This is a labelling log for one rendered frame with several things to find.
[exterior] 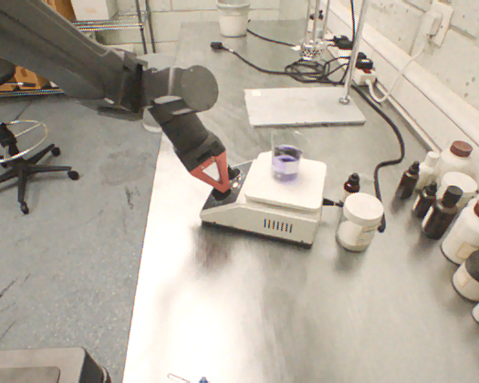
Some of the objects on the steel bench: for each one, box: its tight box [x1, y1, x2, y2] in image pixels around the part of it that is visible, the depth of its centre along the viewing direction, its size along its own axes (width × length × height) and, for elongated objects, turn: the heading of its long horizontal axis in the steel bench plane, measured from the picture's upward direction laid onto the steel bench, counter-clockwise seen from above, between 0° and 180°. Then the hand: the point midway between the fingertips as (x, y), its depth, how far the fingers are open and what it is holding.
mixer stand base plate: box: [244, 87, 366, 128], centre depth 90 cm, size 30×20×1 cm, turn 95°
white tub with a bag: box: [215, 0, 251, 37], centre depth 132 cm, size 14×14×21 cm
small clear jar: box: [436, 171, 477, 217], centre depth 60 cm, size 6×6×7 cm
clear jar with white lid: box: [335, 193, 384, 252], centre depth 54 cm, size 6×6×8 cm
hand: (223, 185), depth 57 cm, fingers closed, pressing on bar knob
